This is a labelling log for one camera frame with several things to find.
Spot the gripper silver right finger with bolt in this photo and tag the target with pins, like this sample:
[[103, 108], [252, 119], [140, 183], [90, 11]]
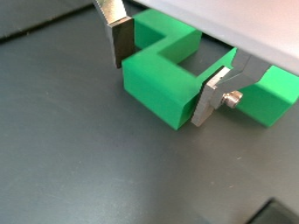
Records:
[[221, 89]]

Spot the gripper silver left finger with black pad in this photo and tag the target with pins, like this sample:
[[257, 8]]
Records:
[[121, 28]]

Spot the green stepped block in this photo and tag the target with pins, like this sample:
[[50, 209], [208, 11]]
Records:
[[169, 90]]

